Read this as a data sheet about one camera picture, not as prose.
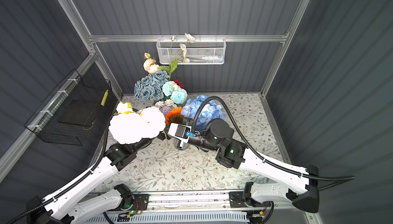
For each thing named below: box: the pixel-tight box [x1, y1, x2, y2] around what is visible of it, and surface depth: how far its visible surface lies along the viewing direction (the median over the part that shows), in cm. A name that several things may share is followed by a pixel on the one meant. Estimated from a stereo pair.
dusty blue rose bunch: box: [134, 70, 170, 102], surface depth 77 cm
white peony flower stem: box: [143, 52, 160, 74], surface depth 84 cm
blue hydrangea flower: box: [180, 95, 226, 130], surface depth 54 cm
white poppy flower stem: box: [158, 32, 196, 81], surface depth 82 cm
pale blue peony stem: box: [161, 80, 188, 105], surface depth 71 cm
